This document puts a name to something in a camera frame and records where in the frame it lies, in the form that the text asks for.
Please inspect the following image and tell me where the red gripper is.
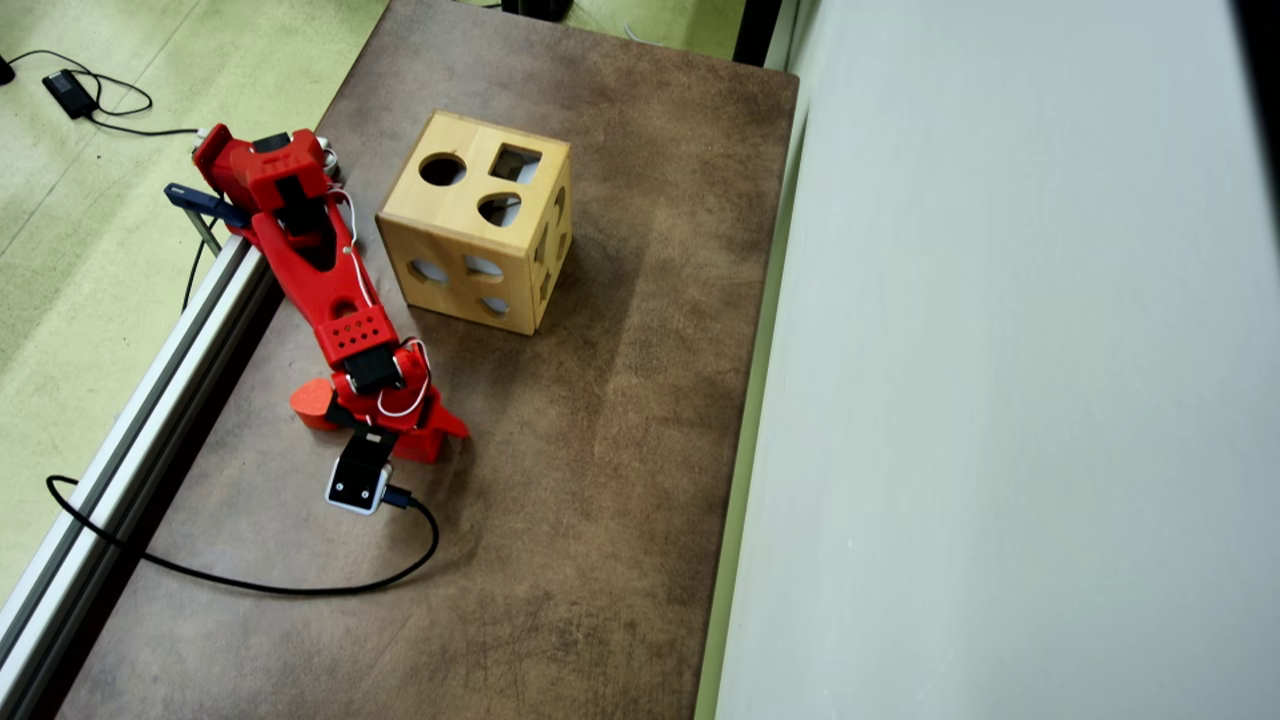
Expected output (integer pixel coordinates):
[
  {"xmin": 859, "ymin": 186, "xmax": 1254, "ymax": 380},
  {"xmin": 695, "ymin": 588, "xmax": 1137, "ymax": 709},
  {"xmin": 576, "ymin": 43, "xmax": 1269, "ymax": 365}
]
[{"xmin": 325, "ymin": 342, "xmax": 470, "ymax": 441}]

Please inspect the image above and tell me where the red cube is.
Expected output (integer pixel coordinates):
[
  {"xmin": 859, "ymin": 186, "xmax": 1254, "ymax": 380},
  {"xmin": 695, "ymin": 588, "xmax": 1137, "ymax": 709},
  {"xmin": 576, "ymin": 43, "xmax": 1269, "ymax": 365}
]
[{"xmin": 392, "ymin": 428, "xmax": 449, "ymax": 465}]

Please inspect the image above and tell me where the wooden shape sorter box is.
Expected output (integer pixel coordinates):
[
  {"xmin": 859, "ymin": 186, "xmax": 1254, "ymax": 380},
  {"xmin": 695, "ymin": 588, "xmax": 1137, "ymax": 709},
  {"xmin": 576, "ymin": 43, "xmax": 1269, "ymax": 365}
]
[{"xmin": 376, "ymin": 110, "xmax": 574, "ymax": 337}]

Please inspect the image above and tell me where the orange rounded block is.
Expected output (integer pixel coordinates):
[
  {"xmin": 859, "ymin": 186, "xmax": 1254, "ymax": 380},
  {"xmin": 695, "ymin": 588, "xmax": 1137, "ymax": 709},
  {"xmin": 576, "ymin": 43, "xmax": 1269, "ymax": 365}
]
[{"xmin": 289, "ymin": 377, "xmax": 346, "ymax": 433}]

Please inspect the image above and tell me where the blue clamp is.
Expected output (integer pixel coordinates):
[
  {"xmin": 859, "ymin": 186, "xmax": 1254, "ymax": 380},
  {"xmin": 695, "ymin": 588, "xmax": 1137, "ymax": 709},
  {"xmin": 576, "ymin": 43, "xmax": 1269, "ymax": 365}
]
[{"xmin": 164, "ymin": 183, "xmax": 252, "ymax": 257}]

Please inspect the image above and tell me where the black power adapter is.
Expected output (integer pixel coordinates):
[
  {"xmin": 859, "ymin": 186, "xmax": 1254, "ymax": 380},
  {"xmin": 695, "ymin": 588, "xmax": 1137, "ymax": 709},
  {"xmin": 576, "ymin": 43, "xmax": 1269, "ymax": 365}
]
[{"xmin": 42, "ymin": 69, "xmax": 98, "ymax": 121}]

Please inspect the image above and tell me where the black camera cable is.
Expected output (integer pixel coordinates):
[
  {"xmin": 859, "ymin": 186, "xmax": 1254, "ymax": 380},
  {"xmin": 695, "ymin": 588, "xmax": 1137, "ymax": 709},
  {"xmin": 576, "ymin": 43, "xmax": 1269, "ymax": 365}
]
[{"xmin": 45, "ymin": 475, "xmax": 441, "ymax": 598}]

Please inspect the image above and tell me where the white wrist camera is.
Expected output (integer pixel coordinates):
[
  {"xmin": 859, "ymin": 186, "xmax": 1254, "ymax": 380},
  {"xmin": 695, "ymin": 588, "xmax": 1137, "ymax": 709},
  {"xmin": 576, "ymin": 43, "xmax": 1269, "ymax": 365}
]
[{"xmin": 324, "ymin": 428, "xmax": 394, "ymax": 517}]

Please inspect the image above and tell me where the white servo wire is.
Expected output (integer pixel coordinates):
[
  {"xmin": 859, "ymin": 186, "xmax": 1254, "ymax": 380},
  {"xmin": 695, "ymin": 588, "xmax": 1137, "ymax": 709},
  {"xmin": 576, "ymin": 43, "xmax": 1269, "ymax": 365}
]
[{"xmin": 328, "ymin": 185, "xmax": 433, "ymax": 421}]

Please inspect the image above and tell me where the aluminium profile rail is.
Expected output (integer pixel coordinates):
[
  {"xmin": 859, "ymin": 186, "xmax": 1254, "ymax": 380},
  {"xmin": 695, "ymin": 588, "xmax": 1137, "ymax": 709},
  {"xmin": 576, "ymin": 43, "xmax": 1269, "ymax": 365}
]
[{"xmin": 0, "ymin": 235, "xmax": 283, "ymax": 720}]

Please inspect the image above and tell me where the black vertical post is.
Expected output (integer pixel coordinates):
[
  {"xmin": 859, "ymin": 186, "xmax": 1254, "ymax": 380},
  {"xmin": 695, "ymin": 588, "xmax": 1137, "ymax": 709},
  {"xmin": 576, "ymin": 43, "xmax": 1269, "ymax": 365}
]
[{"xmin": 733, "ymin": 0, "xmax": 784, "ymax": 69}]

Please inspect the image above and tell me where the black adapter cable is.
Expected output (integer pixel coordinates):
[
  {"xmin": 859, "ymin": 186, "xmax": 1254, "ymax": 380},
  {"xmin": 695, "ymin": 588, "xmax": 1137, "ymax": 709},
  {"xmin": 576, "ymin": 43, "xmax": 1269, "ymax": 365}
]
[{"xmin": 8, "ymin": 48, "xmax": 201, "ymax": 138}]

